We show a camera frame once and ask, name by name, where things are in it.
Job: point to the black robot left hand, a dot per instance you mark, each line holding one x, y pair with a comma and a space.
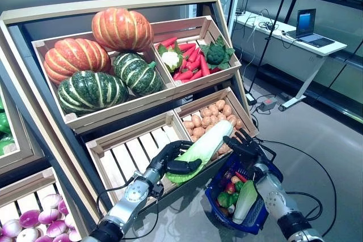
161, 162

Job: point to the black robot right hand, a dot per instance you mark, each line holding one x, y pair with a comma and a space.
249, 151

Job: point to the napa cabbage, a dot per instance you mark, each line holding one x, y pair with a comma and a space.
210, 140
245, 199

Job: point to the blue plastic shopping basket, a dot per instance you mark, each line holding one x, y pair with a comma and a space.
255, 219

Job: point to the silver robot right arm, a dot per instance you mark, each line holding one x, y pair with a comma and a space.
275, 196

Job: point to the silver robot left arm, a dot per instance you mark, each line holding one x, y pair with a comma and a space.
133, 193

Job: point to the small toy carrot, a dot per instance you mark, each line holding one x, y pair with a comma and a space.
241, 176

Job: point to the brown potato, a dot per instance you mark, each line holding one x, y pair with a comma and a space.
232, 118
213, 109
206, 112
238, 124
196, 120
227, 110
220, 104
189, 124

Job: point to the small toy potato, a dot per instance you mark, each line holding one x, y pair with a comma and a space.
235, 179

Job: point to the small green pepper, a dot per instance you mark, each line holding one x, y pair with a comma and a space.
239, 186
234, 198

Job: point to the small red pepper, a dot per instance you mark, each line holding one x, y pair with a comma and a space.
230, 188

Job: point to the wide wooden slat crate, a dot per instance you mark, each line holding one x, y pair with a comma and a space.
127, 137
113, 114

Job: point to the small wooden slat crate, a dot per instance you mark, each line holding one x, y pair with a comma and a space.
244, 108
204, 82

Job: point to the grey box with red button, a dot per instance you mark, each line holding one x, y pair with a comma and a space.
268, 104

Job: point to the black power adapter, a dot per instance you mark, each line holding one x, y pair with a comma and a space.
251, 99

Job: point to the small round green cabbage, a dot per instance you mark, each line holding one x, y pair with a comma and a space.
224, 199

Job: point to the small white garlic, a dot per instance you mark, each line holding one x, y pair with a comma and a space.
231, 208

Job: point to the red carrot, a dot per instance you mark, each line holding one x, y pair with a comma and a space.
187, 47
194, 55
204, 65
184, 75
168, 43

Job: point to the small green striped pumpkin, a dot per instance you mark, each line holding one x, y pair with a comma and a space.
137, 74

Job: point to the large green striped pumpkin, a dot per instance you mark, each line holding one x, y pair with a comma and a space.
90, 91

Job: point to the green broccoli with leaves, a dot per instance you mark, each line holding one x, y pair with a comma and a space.
216, 53

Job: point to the white cauliflower with leaves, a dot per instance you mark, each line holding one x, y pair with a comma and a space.
171, 59

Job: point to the purple white turnip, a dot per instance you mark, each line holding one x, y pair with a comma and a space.
48, 216
56, 228
51, 201
63, 206
29, 218

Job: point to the black tripod stand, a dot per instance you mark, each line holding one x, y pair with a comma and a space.
268, 40

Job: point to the white desk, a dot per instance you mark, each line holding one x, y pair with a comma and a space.
312, 48

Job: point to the wooden crate with turnips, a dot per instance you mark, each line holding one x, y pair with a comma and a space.
28, 182

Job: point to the orange striped pumpkin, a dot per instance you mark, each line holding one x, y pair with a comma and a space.
76, 57
122, 29

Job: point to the wooden crate with peppers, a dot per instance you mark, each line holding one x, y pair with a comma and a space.
25, 157

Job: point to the black router with antennas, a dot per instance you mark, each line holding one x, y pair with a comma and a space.
241, 12

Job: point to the open grey laptop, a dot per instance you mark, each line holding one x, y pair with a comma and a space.
306, 23

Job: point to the green bell pepper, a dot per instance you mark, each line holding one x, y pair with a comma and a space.
4, 121
5, 142

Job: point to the wooden vegetable display stand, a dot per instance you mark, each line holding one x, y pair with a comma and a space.
113, 5

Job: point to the metal wall shelving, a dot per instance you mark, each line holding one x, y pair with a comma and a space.
350, 2

